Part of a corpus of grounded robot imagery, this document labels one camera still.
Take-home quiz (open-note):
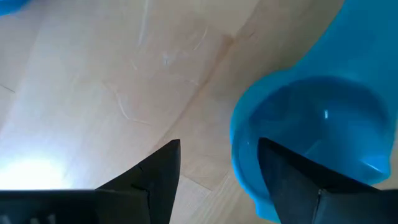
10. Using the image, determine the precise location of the light blue measuring cup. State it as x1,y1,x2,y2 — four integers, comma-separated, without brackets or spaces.
229,0,398,223

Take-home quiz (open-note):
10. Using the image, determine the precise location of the small blue measuring cup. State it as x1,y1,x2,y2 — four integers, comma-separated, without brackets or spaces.
0,0,29,17

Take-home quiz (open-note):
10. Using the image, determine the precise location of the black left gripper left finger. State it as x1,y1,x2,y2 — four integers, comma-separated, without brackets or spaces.
0,138,182,224

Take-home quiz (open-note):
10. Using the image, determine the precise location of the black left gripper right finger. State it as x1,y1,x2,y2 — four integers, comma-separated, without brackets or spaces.
257,137,398,224

